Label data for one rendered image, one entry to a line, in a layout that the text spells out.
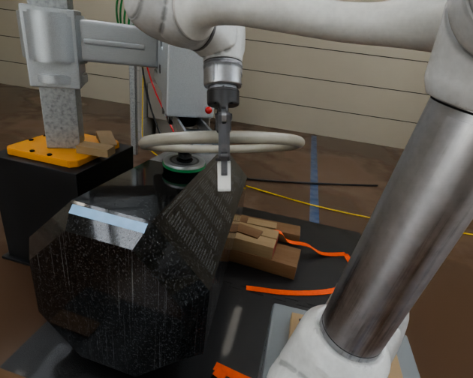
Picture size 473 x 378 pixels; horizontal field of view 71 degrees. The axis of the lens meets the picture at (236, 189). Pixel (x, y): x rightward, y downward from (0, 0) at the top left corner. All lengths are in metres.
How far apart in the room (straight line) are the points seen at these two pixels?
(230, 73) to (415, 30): 0.37
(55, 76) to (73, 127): 0.31
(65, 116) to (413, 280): 2.07
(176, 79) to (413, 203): 1.23
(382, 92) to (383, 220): 6.10
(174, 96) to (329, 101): 5.11
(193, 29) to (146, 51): 1.51
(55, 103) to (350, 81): 5.14
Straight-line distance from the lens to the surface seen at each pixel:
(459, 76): 0.38
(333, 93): 6.42
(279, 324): 1.03
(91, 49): 2.18
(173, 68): 1.50
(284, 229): 2.82
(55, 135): 2.31
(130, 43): 2.16
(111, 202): 1.41
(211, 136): 0.77
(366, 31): 0.61
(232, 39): 0.78
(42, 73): 2.19
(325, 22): 0.61
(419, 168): 0.41
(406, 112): 6.67
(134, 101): 4.28
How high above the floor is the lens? 1.53
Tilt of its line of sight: 25 degrees down
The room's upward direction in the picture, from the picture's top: 7 degrees clockwise
